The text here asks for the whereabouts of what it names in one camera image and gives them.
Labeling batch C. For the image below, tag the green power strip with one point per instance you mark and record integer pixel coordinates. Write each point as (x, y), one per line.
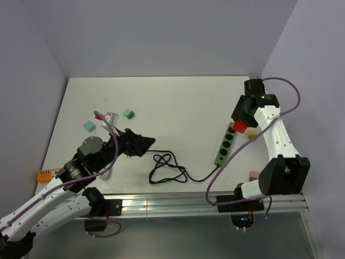
(225, 146)

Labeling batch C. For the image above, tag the aluminium side frame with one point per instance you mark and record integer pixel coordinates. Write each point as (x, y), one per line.
(256, 78)

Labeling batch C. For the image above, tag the pink plug adapter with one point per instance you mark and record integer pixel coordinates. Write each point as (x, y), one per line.
(253, 175)

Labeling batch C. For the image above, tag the yellow plug adapter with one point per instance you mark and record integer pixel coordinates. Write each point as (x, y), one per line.
(251, 133)

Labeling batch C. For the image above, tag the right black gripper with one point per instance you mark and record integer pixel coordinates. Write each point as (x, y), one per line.
(238, 113)

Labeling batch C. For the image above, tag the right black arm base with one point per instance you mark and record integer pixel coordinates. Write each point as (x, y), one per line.
(242, 214)

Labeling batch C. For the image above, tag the red cube plug adapter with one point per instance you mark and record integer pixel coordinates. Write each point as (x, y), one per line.
(239, 126)

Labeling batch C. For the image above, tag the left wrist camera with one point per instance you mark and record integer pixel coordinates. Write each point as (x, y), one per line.
(111, 119)

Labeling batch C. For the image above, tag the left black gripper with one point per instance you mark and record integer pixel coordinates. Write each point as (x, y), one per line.
(135, 144)

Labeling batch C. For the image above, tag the light blue plug adapter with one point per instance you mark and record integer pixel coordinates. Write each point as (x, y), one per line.
(90, 127)

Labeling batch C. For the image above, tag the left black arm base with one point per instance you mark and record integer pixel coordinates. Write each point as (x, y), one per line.
(106, 209)

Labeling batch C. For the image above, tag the aluminium mounting rail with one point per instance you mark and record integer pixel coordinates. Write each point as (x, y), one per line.
(189, 204)

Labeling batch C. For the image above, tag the orange power strip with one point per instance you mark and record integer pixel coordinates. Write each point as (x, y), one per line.
(45, 176)

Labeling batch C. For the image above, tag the green plug adapter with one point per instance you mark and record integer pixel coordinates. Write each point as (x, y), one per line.
(128, 113)

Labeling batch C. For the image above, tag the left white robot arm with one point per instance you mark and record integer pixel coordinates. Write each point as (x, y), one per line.
(68, 195)

